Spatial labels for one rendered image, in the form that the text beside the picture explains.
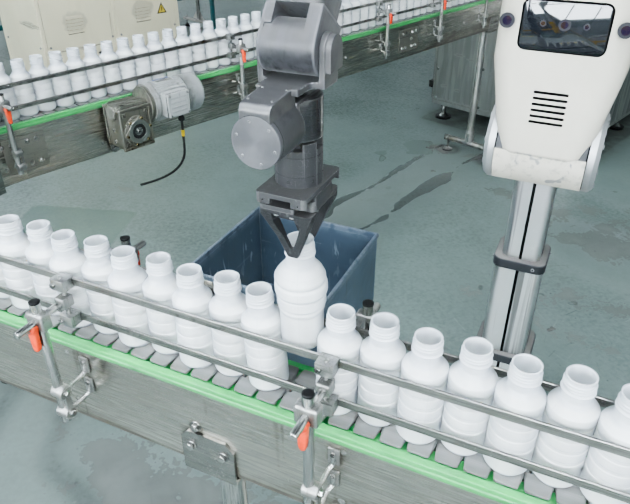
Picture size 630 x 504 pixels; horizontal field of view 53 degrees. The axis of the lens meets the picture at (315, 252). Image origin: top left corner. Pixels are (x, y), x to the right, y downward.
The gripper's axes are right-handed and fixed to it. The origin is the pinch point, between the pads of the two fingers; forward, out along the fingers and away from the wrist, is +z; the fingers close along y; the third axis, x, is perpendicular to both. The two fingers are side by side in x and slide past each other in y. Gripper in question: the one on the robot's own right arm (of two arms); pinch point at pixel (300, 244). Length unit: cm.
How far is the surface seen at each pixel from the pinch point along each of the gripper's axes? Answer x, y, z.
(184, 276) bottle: -17.3, 2.2, 8.5
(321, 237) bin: -22, -56, 35
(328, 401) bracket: 6.4, 5.2, 20.1
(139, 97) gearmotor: -108, -100, 26
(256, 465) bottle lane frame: -5.4, 5.7, 38.3
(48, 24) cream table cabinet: -304, -250, 49
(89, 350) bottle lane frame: -35.6, 5.6, 26.1
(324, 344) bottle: 4.7, 2.9, 12.6
